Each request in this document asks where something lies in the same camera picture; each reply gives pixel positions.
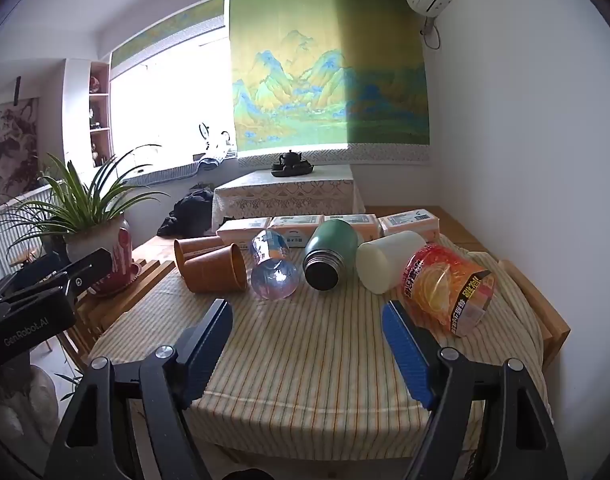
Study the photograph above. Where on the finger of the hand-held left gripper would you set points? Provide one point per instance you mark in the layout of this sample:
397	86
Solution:
92	270

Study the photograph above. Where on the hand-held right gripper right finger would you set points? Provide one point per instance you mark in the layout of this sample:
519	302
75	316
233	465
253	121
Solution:
407	345

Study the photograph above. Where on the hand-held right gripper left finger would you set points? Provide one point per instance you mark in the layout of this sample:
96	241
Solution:
210	345

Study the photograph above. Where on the large brown paper cup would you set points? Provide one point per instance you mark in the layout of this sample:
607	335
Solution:
210	270

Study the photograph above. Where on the white cup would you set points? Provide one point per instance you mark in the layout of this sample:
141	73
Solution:
385	260

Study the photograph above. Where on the small brown paper cup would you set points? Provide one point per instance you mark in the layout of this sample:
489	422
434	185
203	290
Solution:
195	246

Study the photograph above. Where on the potted green plant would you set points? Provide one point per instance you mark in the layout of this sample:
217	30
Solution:
92	240

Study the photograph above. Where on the pink plant saucer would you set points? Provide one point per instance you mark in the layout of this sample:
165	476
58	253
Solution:
130	275

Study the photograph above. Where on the wooden slat rack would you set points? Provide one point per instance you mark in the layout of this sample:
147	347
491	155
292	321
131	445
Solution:
150	280

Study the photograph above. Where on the orange plastic snack tub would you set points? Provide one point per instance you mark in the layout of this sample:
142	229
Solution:
435	285

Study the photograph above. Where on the white sack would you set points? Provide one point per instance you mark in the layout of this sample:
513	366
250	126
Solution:
20	400

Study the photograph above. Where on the white radiator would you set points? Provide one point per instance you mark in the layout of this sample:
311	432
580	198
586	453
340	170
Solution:
15	242

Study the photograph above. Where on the clear plastic bottle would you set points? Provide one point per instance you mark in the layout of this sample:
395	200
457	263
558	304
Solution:
275	275

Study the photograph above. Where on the striped tablecloth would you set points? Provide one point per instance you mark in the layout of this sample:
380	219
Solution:
310	350

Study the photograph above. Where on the dark clothes pile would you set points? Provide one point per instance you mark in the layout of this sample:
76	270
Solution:
190	212

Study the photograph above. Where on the grey striped windowsill cushion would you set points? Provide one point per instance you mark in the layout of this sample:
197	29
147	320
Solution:
155	174

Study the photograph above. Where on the green thermos flask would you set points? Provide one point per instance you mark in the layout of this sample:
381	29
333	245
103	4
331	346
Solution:
335	240

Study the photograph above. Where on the wooden table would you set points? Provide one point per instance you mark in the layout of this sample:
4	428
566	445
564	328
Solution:
485	225

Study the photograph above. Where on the blue white cloth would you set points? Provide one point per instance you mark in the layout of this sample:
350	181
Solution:
215	160

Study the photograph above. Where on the small table with lace cloth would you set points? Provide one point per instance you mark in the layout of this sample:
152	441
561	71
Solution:
285	195

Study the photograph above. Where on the dark teapot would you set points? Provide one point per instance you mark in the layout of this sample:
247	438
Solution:
291	159

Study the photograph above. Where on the narrow landscape window blind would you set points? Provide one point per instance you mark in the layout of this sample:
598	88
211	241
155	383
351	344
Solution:
170	30

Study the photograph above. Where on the large landscape curtain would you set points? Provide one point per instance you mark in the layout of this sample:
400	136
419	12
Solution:
330	75

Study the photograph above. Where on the wall poster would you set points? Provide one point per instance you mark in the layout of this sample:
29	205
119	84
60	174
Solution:
10	155

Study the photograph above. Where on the white wall shelf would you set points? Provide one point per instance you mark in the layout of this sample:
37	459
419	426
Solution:
99	115

